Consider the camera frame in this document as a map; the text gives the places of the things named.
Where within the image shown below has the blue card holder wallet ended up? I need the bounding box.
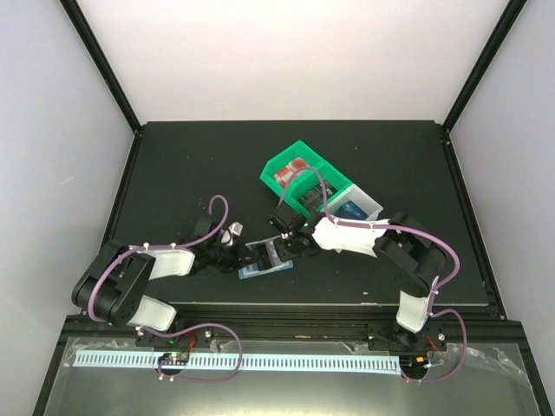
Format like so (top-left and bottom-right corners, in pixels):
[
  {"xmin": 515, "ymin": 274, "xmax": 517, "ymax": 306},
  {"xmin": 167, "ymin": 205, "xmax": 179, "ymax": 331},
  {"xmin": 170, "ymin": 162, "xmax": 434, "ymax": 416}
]
[{"xmin": 238, "ymin": 237, "xmax": 293, "ymax": 280}]

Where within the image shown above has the green bin with black cards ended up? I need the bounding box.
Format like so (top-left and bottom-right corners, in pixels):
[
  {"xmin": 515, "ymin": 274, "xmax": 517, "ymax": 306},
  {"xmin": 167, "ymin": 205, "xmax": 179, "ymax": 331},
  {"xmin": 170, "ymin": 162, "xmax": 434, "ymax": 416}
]
[{"xmin": 284, "ymin": 162, "xmax": 353, "ymax": 217}]

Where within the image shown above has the white bin with blue cards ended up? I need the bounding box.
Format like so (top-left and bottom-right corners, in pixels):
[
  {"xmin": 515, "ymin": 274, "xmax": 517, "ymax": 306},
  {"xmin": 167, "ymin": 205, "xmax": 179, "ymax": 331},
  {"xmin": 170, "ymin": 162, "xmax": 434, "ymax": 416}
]
[{"xmin": 328, "ymin": 184, "xmax": 383, "ymax": 220}]

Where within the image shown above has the green bin with red cards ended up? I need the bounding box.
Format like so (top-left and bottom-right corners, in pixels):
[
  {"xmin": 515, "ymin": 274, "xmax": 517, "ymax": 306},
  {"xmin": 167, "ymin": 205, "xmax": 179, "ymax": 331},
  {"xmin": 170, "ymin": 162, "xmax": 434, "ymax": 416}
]
[{"xmin": 259, "ymin": 140, "xmax": 325, "ymax": 197}]

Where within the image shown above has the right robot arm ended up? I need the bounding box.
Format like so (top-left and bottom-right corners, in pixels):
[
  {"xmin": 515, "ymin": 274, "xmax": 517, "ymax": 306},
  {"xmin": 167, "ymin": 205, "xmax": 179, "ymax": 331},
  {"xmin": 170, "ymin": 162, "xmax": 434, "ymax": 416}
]
[{"xmin": 269, "ymin": 205, "xmax": 447, "ymax": 349}]

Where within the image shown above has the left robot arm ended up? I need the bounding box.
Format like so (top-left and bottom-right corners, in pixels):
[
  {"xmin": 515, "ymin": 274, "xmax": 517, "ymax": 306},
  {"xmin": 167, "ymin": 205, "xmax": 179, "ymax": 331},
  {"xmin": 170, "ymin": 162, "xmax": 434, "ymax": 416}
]
[{"xmin": 71, "ymin": 215, "xmax": 254, "ymax": 346}]

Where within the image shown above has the black credit card stack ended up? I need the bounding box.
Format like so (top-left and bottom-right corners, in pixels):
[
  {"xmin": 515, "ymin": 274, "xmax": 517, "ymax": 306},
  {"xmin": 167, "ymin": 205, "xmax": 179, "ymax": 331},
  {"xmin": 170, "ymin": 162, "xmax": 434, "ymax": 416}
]
[{"xmin": 299, "ymin": 181, "xmax": 336, "ymax": 213}]

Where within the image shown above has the blue credit card stack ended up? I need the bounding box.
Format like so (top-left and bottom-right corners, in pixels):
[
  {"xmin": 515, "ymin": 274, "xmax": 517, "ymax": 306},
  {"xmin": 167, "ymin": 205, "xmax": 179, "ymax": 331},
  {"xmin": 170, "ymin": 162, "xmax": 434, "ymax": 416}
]
[{"xmin": 336, "ymin": 201, "xmax": 369, "ymax": 220}]

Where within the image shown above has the red white credit card stack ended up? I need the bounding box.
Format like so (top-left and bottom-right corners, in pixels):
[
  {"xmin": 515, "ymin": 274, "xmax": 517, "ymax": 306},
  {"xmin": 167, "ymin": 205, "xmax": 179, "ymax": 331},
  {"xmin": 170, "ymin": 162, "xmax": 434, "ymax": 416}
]
[{"xmin": 272, "ymin": 158, "xmax": 308, "ymax": 188}]

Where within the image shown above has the left small circuit board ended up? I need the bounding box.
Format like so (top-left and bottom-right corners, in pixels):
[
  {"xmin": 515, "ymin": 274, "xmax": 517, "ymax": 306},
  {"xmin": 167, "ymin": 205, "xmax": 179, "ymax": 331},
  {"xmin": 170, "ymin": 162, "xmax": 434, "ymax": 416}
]
[{"xmin": 156, "ymin": 351, "xmax": 190, "ymax": 371}]

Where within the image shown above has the small circuit board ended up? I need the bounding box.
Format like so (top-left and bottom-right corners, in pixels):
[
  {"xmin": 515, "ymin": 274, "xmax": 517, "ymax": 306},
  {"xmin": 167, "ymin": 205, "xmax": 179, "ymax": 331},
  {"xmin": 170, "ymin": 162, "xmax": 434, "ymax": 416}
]
[
  {"xmin": 402, "ymin": 355, "xmax": 444, "ymax": 371},
  {"xmin": 156, "ymin": 351, "xmax": 190, "ymax": 371}
]

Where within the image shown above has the right small circuit board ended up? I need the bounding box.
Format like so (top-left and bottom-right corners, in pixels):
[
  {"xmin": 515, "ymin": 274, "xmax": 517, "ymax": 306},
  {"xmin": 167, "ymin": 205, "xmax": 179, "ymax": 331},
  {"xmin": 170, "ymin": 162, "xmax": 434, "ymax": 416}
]
[{"xmin": 402, "ymin": 355, "xmax": 444, "ymax": 371}]

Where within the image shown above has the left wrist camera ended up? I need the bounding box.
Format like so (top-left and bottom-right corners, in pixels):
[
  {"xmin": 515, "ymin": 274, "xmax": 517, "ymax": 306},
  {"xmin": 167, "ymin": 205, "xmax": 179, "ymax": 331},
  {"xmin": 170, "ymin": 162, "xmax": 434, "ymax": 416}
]
[{"xmin": 219, "ymin": 222, "xmax": 244, "ymax": 246}]

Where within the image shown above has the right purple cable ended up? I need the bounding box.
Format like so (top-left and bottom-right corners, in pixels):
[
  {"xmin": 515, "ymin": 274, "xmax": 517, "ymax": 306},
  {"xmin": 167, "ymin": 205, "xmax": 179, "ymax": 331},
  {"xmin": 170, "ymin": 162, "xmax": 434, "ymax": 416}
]
[{"xmin": 277, "ymin": 167, "xmax": 469, "ymax": 386}]

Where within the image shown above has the white slotted cable duct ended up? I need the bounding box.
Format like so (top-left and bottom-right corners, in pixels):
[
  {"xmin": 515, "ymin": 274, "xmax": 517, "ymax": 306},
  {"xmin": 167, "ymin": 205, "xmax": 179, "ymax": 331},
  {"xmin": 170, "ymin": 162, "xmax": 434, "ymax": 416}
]
[{"xmin": 73, "ymin": 350, "xmax": 402, "ymax": 375}]

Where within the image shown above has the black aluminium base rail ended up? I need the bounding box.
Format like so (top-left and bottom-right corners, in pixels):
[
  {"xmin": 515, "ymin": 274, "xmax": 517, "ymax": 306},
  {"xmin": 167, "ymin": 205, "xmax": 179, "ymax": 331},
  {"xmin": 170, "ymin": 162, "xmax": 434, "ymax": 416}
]
[{"xmin": 64, "ymin": 302, "xmax": 521, "ymax": 348}]

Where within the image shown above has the left black frame post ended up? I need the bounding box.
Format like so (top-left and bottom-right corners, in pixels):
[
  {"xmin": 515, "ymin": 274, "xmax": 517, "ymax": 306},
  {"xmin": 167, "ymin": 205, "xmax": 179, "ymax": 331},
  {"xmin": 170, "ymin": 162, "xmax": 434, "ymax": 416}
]
[{"xmin": 60, "ymin": 0, "xmax": 141, "ymax": 133}]

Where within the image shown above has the black frame post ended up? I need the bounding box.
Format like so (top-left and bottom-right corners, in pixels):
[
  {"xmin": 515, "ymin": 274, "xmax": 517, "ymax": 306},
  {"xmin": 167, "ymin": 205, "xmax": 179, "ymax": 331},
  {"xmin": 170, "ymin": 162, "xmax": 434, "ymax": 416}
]
[
  {"xmin": 442, "ymin": 0, "xmax": 527, "ymax": 133},
  {"xmin": 60, "ymin": 0, "xmax": 141, "ymax": 133}
]

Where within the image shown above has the right black frame post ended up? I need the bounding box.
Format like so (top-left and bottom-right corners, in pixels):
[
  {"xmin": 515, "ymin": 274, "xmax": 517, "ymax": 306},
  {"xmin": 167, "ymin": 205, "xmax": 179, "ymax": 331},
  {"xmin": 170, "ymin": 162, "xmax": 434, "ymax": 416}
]
[{"xmin": 442, "ymin": 0, "xmax": 527, "ymax": 133}]

